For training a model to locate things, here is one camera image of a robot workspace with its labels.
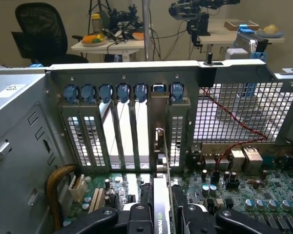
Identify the blue plate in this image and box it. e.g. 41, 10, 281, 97
255, 29, 286, 39

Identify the large silver port block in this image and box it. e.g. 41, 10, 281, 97
242, 145, 264, 175

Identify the perforated metal slot cover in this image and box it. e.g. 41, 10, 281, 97
167, 98, 192, 169
79, 103, 106, 169
58, 100, 85, 169

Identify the white cable connector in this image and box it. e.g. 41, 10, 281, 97
68, 174, 87, 203

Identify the black office chair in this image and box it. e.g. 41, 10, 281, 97
11, 2, 89, 67

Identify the silver vertical pole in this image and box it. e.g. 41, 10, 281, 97
141, 0, 151, 61

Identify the hard disk with blue bracket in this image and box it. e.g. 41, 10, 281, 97
233, 24, 270, 60

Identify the silver PC case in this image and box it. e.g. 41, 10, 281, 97
0, 59, 293, 234

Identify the bottle with yellow cap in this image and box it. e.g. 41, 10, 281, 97
91, 13, 103, 35

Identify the white desk with equipment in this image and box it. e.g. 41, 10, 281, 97
70, 29, 153, 62

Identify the green motherboard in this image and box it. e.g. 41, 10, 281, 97
63, 143, 293, 234

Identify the plate of toy fruit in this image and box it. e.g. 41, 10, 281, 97
81, 34, 107, 47

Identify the white expansion slot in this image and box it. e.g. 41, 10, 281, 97
87, 187, 100, 214
94, 188, 105, 212

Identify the red and black wire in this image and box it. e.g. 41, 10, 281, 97
199, 87, 269, 176

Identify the white desk with plate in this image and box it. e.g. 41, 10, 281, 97
197, 18, 288, 47

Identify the blue slot retention clip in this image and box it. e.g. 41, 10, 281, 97
151, 83, 167, 95
134, 83, 148, 103
63, 84, 80, 104
81, 84, 97, 105
99, 83, 114, 103
116, 83, 131, 104
169, 82, 184, 103

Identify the bread roll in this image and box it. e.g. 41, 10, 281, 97
263, 24, 277, 35

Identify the black camera equipment pile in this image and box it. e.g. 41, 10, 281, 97
101, 4, 145, 41

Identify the grey plastic block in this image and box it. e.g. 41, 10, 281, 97
225, 47, 250, 60

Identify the white label sticker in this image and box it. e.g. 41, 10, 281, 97
0, 83, 26, 98

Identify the black intrusion switch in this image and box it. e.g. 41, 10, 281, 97
197, 52, 217, 88

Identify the yellow braided cable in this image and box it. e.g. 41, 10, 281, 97
46, 163, 77, 231

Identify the wooden box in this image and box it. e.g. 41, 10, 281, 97
224, 20, 260, 31

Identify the small silver port block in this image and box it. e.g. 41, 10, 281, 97
230, 148, 246, 172

